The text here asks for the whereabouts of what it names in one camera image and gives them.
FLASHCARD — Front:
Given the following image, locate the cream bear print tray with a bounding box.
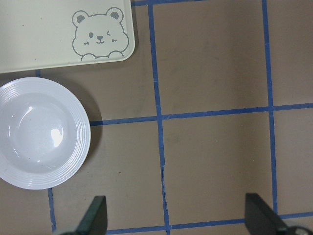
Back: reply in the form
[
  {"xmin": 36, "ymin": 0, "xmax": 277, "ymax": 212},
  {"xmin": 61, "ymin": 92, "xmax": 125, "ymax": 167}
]
[{"xmin": 0, "ymin": 0, "xmax": 135, "ymax": 73}]

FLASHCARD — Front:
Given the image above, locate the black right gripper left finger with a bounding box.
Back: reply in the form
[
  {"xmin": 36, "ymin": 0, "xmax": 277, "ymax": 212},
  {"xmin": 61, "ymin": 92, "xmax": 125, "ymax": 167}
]
[{"xmin": 75, "ymin": 196, "xmax": 108, "ymax": 235}]

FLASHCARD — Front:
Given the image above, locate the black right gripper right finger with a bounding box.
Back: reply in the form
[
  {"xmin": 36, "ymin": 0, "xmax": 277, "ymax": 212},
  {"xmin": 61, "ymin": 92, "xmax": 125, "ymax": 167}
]
[{"xmin": 245, "ymin": 193, "xmax": 288, "ymax": 235}]

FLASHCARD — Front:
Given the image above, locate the white ridged plate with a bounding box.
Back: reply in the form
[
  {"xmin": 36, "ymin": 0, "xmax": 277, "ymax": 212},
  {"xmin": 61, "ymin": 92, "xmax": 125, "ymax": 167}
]
[{"xmin": 0, "ymin": 77, "xmax": 91, "ymax": 190}]

